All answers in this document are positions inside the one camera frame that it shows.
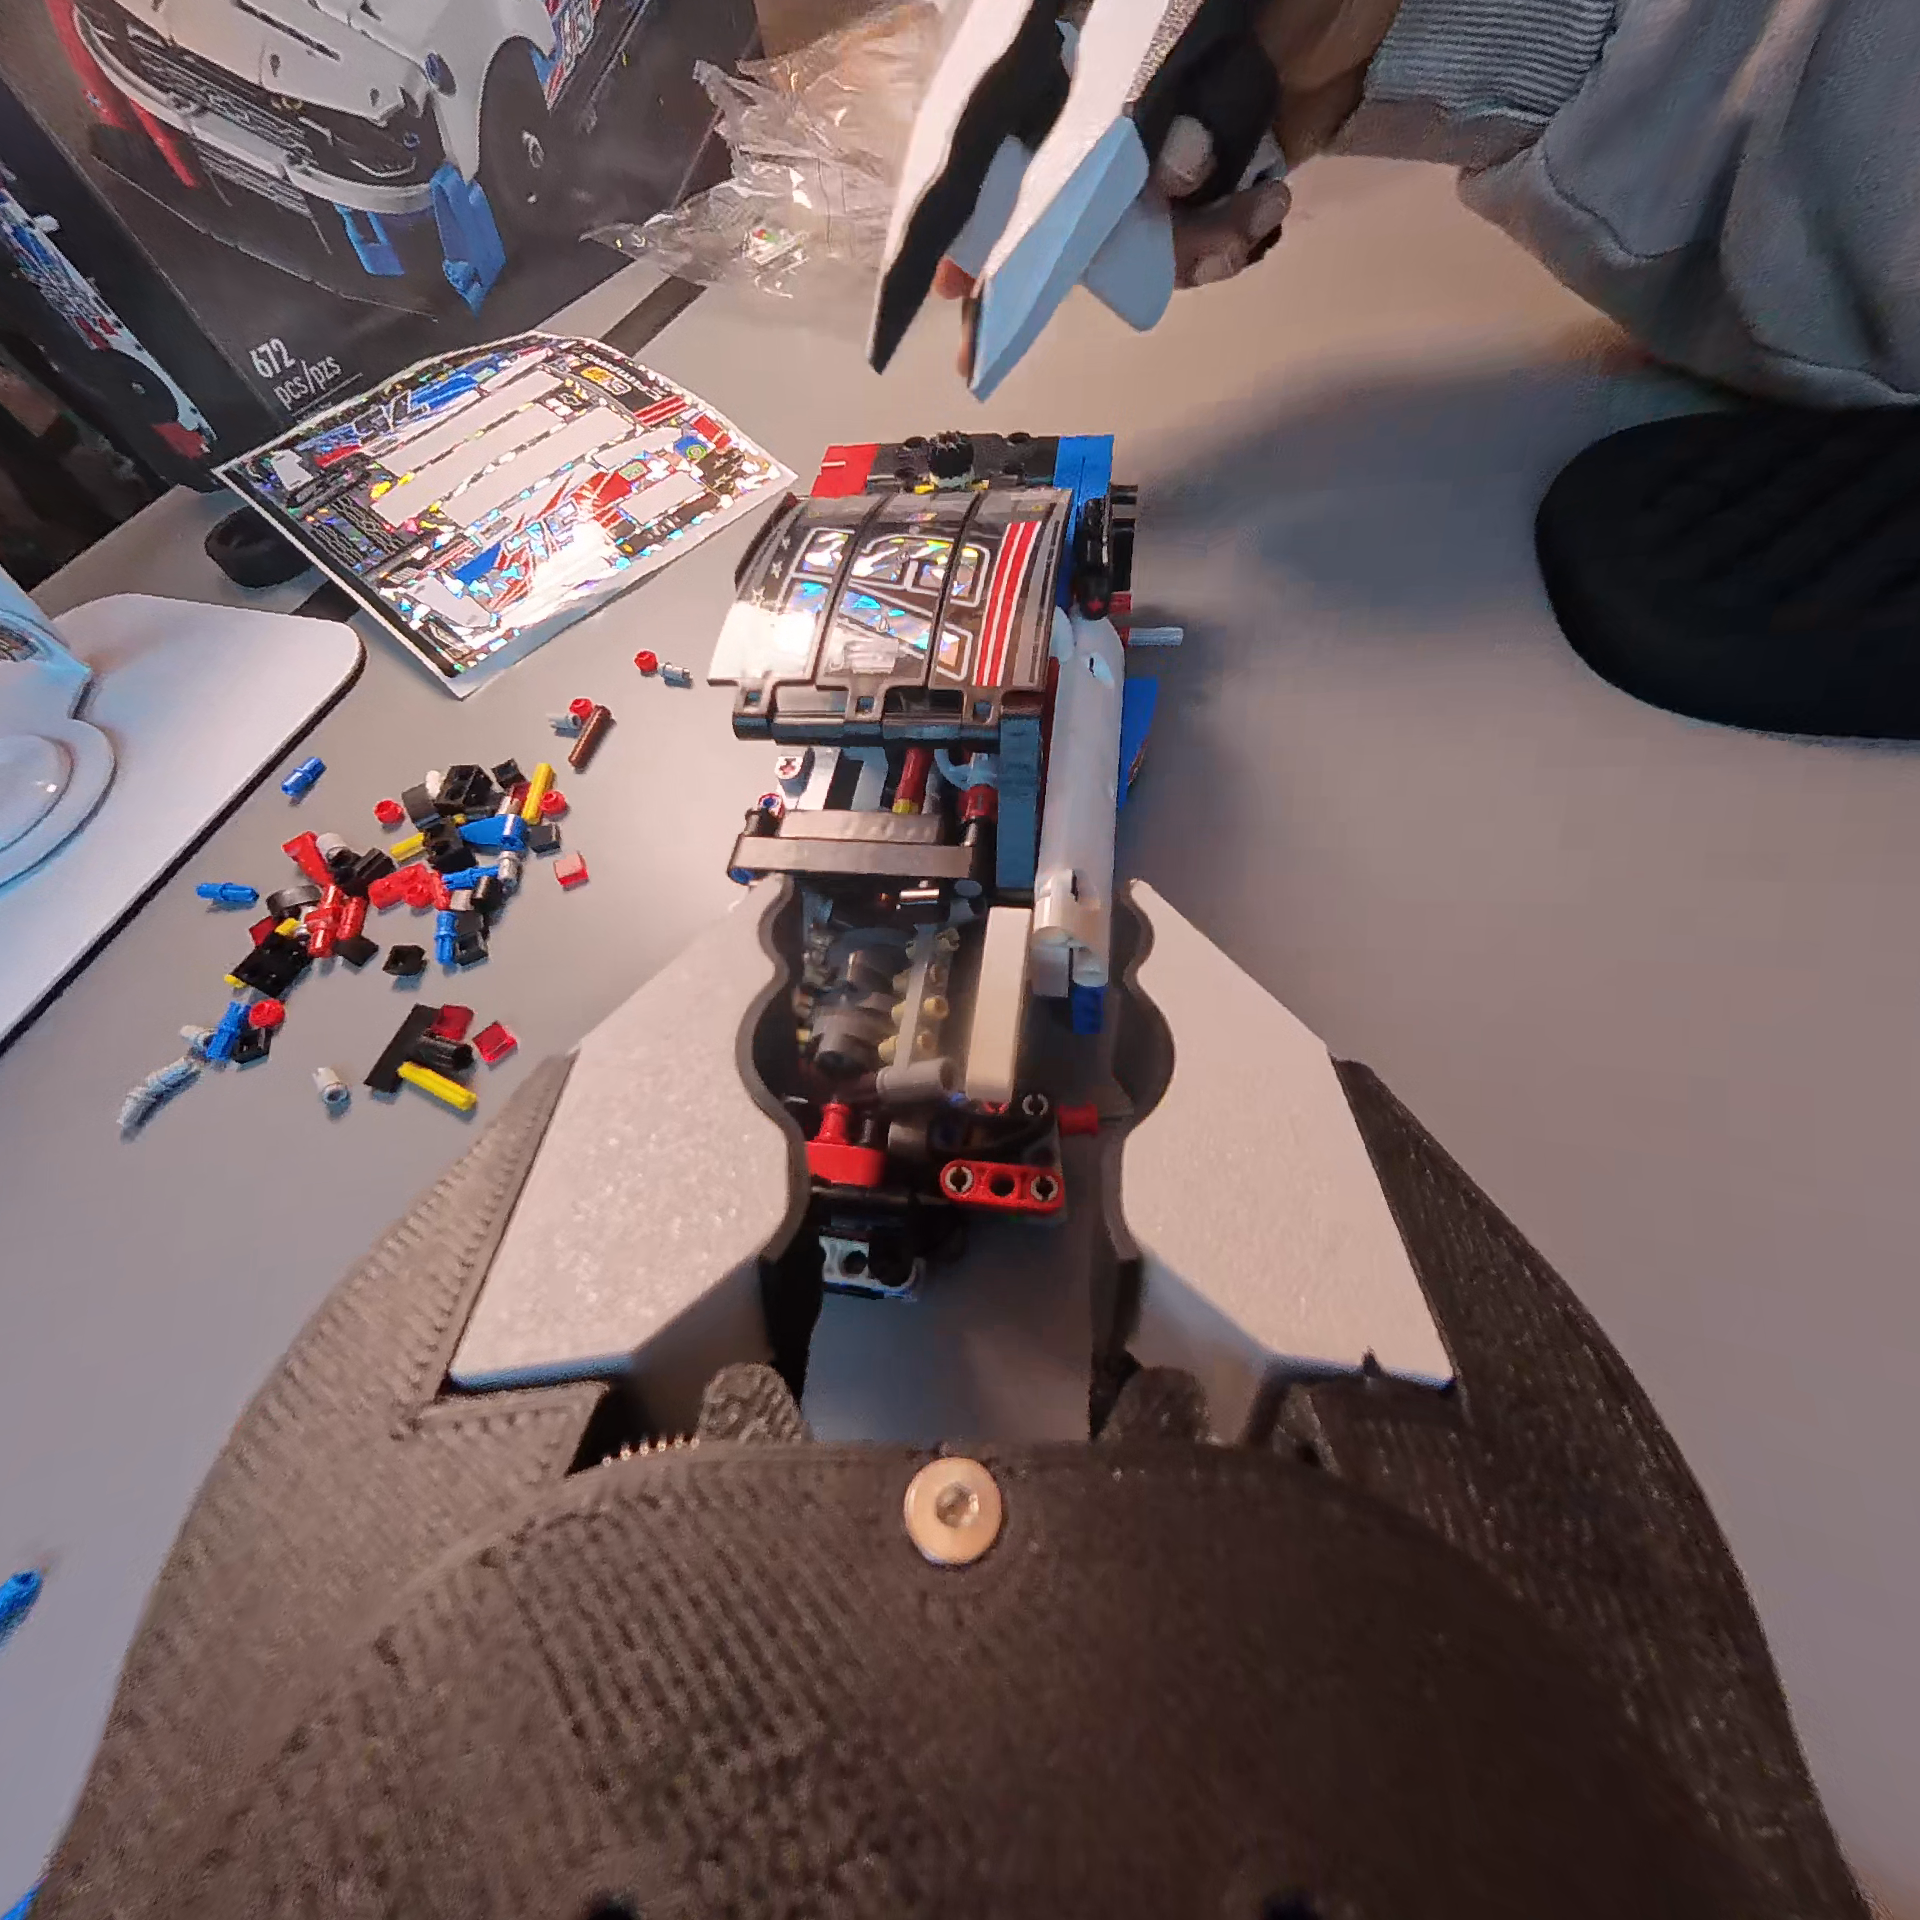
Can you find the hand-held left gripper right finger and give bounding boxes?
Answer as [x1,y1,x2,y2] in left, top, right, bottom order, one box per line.
[1101,880,1460,1444]

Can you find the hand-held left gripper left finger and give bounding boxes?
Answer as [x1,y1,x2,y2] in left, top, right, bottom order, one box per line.
[442,886,817,1395]

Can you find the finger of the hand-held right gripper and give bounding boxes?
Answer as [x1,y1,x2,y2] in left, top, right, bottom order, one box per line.
[865,0,1076,378]
[964,0,1191,406]

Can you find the lego car model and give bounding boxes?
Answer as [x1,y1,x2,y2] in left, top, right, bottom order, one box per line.
[726,428,1185,1299]

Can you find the person's right forearm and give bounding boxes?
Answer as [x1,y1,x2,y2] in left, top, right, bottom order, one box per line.
[1327,0,1920,414]

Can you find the pile of small lego pieces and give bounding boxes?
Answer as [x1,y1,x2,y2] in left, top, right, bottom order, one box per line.
[117,648,695,1134]

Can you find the dark lego set box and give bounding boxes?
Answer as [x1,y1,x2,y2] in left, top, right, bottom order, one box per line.
[0,0,768,496]

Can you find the person's right hand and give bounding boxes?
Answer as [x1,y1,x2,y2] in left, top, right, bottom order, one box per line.
[1154,0,1413,295]

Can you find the crumpled clear plastic bags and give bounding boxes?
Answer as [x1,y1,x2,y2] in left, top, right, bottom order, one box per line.
[584,0,962,308]

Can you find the holographic sticker sheet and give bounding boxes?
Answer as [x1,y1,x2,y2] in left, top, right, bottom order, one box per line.
[215,334,797,699]

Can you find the white book stand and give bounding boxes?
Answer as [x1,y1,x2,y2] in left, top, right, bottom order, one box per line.
[0,570,365,1051]

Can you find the black rubber tire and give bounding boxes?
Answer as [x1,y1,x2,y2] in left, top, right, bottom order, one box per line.
[210,510,324,591]

